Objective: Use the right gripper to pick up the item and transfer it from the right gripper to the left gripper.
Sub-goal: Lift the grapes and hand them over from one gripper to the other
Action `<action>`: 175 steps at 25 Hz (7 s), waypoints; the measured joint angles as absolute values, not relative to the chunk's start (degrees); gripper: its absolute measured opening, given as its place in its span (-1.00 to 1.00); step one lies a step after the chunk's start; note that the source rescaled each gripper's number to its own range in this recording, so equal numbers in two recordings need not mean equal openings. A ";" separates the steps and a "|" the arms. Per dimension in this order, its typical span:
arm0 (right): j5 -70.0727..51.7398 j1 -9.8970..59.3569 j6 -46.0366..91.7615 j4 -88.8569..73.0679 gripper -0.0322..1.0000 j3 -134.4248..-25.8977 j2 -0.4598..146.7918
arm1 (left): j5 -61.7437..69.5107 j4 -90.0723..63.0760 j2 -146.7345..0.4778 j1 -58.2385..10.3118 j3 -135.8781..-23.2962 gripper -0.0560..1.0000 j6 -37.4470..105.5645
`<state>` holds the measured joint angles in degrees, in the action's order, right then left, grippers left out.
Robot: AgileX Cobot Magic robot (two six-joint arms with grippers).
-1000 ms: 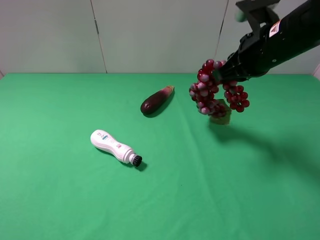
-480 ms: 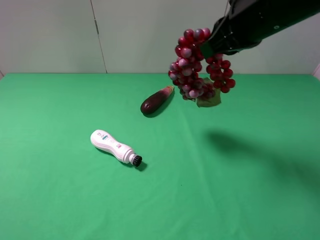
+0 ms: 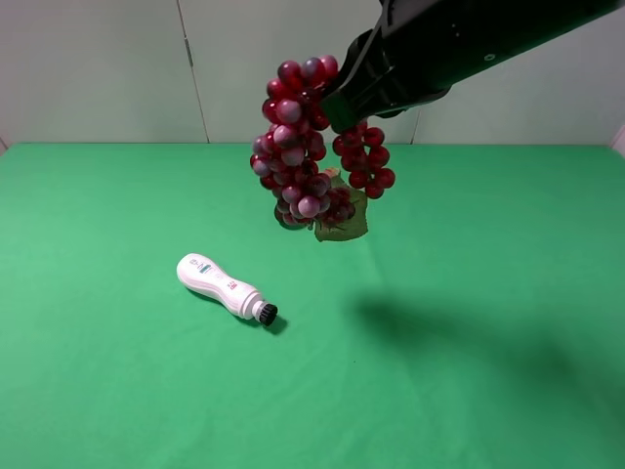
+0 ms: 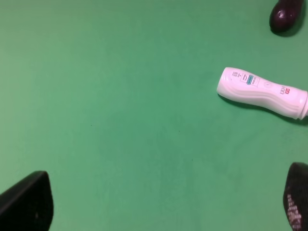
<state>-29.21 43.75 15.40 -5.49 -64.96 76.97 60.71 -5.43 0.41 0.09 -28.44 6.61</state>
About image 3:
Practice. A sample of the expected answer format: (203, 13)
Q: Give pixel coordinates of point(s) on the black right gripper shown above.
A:
(401, 63)

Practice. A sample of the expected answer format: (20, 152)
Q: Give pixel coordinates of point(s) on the red plastic grape bunch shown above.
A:
(289, 158)

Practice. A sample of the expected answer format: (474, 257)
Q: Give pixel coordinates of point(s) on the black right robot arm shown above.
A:
(490, 32)

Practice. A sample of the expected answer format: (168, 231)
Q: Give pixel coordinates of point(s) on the purple toy eggplant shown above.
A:
(332, 172)

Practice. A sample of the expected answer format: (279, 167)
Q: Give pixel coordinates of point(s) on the white bottle black cap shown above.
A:
(202, 275)

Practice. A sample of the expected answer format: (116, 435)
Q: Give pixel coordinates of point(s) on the green table cloth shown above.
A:
(478, 324)

